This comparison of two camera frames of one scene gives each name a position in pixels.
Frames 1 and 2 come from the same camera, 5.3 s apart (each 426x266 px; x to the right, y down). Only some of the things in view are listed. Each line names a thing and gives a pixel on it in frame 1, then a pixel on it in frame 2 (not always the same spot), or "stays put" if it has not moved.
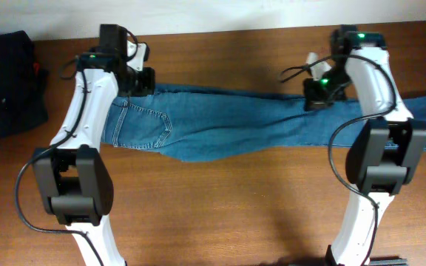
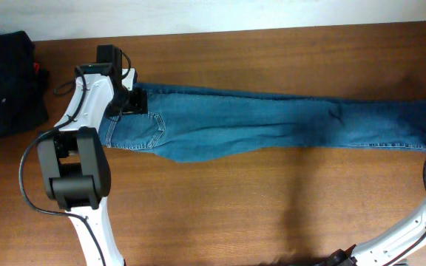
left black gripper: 150,85 → 139,103
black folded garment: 12,87 stays put
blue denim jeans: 174,122 stays put
